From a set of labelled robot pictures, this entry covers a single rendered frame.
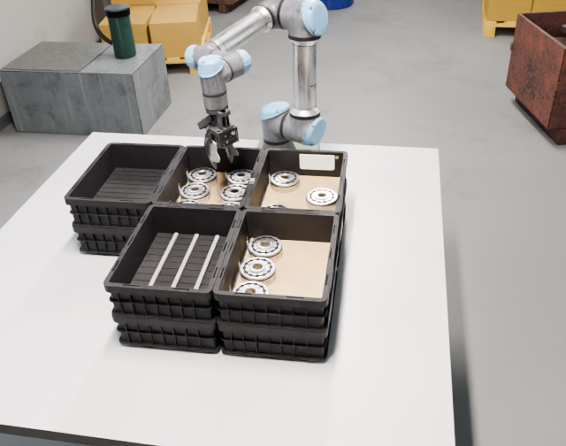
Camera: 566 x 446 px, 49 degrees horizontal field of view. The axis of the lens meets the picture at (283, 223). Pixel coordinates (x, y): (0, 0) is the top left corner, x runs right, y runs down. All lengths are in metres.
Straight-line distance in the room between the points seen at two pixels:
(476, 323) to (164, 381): 1.63
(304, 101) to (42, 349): 1.22
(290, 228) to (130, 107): 2.75
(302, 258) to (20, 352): 0.85
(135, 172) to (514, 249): 1.98
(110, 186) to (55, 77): 2.39
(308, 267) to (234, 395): 0.43
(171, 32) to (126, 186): 3.35
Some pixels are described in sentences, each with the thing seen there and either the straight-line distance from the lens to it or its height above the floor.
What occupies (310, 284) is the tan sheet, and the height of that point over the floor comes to 0.83.
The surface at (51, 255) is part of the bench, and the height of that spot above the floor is 0.70.
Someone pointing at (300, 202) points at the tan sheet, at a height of 0.83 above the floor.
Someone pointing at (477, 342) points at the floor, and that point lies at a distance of 2.84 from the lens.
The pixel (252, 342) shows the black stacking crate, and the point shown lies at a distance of 1.70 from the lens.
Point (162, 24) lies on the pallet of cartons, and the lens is 5.54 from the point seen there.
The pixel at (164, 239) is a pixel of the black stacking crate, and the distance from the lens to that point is 2.00.
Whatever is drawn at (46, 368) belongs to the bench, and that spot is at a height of 0.70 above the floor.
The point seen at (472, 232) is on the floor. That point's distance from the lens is 3.48.
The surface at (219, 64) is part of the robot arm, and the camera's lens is 1.88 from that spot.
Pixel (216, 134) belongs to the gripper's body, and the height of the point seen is 1.12.
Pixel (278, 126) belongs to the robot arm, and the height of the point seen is 0.93.
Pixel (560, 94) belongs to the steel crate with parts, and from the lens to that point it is 4.32.
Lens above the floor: 1.97
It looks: 35 degrees down
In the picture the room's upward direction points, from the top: 3 degrees counter-clockwise
